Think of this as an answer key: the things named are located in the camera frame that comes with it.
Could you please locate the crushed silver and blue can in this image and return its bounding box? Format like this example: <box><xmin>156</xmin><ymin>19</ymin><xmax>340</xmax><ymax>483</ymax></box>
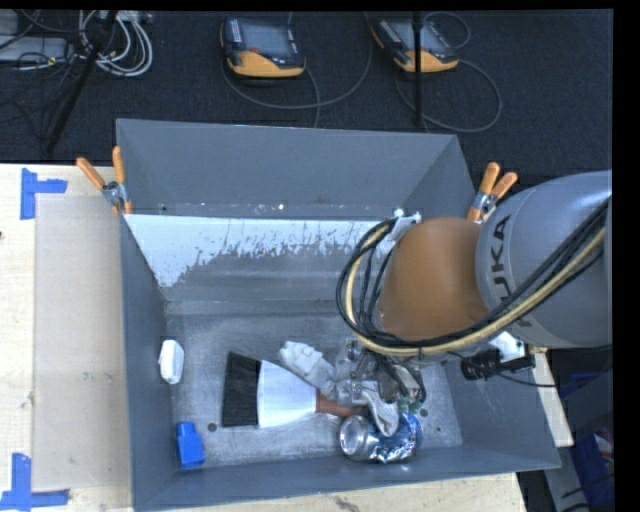
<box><xmin>338</xmin><ymin>411</ymin><xmax>426</xmax><ymax>465</ymax></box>

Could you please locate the black bristle paint brush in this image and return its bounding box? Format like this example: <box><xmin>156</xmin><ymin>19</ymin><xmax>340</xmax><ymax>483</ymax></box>
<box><xmin>221</xmin><ymin>350</ymin><xmax>357</xmax><ymax>430</ymax></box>

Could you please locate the blue plastic block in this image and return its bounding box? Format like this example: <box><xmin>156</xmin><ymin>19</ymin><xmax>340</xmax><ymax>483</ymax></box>
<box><xmin>174</xmin><ymin>420</ymin><xmax>207</xmax><ymax>471</ymax></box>

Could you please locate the white plastic block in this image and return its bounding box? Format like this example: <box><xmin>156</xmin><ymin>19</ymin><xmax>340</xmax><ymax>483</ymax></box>
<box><xmin>157</xmin><ymin>339</ymin><xmax>186</xmax><ymax>386</ymax></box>

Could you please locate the grey metal bin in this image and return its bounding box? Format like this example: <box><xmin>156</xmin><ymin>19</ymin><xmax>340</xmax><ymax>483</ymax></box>
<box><xmin>114</xmin><ymin>117</ymin><xmax>563</xmax><ymax>512</ymax></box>

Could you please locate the brown cardboard board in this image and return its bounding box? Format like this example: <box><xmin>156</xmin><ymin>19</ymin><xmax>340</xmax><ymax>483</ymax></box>
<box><xmin>31</xmin><ymin>193</ymin><xmax>132</xmax><ymax>492</ymax></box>

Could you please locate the black cylinder on white bracket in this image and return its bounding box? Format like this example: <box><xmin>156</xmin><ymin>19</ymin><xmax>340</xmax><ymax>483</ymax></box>
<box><xmin>459</xmin><ymin>331</ymin><xmax>537</xmax><ymax>383</ymax></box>

